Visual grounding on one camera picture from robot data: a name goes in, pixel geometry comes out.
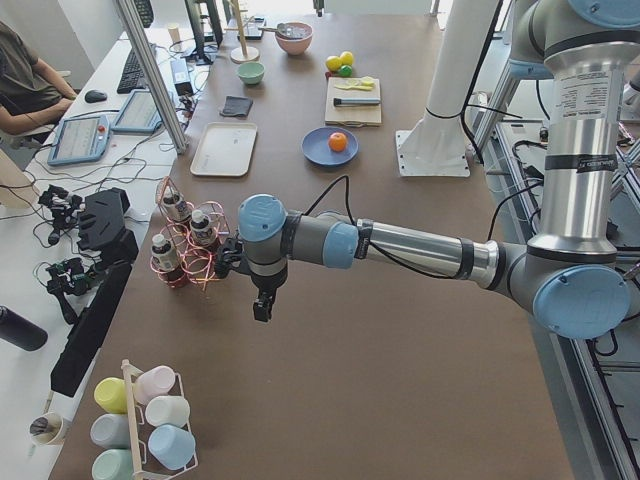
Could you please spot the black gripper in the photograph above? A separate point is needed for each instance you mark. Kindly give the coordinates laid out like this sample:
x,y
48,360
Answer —
x,y
266,286

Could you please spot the orange fruit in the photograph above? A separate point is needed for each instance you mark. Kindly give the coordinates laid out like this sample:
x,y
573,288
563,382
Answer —
x,y
337,141

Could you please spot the blue plate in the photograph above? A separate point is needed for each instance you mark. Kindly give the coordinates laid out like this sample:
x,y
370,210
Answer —
x,y
316,148

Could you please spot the dark drink bottle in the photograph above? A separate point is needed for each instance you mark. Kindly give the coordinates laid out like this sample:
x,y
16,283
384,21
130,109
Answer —
x,y
177,210
202,231
167,262

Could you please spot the pink cup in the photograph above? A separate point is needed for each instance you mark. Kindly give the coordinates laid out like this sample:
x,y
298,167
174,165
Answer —
x,y
153,383

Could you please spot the white cup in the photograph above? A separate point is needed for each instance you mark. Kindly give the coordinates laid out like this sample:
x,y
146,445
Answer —
x,y
166,409

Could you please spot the cream tray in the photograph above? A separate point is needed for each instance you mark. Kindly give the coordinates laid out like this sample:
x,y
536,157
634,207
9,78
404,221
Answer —
x,y
224,150

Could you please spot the blue cup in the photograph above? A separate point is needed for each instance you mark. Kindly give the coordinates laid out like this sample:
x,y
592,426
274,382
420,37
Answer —
x,y
173,447

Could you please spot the yellow cup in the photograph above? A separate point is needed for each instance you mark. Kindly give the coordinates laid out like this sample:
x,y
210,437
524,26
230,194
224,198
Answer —
x,y
110,395

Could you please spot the grey cup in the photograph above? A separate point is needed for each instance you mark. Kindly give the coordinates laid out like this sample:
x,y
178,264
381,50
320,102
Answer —
x,y
111,431

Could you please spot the grey folded cloth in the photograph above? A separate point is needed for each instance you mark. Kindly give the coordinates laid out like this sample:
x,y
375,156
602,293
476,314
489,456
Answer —
x,y
236,107

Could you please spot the green cup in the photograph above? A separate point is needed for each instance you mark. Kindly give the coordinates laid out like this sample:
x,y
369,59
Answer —
x,y
113,464

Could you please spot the wooden cutting board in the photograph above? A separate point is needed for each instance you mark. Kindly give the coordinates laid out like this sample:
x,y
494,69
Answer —
x,y
355,116

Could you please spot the blue teach pendant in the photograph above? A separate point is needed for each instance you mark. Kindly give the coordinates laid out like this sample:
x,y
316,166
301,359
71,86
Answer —
x,y
80,140
138,115

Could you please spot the green bowl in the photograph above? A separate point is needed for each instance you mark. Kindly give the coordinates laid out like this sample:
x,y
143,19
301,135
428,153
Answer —
x,y
251,73

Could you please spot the wooden cup stand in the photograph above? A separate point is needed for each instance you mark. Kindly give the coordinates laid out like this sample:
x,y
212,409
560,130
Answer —
x,y
244,53

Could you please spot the yellow lemon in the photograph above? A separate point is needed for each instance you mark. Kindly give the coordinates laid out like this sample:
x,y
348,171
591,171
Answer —
x,y
346,58
333,63

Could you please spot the black water bottle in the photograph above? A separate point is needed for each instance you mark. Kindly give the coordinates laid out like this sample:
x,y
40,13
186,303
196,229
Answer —
x,y
20,332

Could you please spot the paper cup with tools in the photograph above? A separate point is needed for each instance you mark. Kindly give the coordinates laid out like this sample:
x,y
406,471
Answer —
x,y
49,429

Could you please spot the black keyboard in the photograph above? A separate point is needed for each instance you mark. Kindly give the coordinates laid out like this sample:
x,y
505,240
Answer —
x,y
132,76

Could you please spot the pink bowl with ice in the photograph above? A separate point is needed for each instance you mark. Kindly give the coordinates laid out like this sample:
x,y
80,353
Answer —
x,y
300,42

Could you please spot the black computer mouse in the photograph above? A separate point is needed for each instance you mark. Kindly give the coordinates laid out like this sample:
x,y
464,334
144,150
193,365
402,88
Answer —
x,y
95,96

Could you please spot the metal scoop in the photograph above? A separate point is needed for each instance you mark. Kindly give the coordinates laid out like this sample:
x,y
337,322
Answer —
x,y
283,29

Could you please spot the seated person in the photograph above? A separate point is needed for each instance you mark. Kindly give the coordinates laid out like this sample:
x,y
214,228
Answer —
x,y
33,94

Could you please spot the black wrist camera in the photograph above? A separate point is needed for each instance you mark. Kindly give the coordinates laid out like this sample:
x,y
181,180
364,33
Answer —
x,y
230,256

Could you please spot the copper wire bottle rack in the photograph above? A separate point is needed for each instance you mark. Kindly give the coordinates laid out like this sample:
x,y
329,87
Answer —
x,y
197,262

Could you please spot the white wire cup rack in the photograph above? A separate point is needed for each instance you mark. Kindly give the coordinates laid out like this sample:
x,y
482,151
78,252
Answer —
x,y
145,464

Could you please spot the black handled knife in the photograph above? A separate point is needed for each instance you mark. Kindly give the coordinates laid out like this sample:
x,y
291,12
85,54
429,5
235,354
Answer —
x,y
348,102

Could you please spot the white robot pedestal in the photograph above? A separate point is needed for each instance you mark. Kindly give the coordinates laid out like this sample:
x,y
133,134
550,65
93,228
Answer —
x,y
436,146

